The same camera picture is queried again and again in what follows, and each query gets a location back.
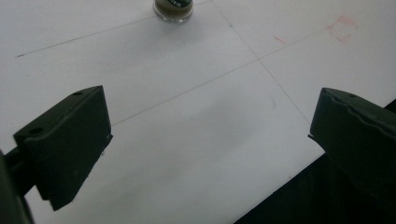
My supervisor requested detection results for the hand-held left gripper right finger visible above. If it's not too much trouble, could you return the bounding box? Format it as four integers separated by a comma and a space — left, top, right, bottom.
307, 87, 396, 213

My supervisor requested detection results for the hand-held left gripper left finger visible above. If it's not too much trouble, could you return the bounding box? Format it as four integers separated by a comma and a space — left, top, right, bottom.
12, 85, 114, 212

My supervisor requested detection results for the small glass spice jar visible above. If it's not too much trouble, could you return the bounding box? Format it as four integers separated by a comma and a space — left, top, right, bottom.
152, 0, 194, 23

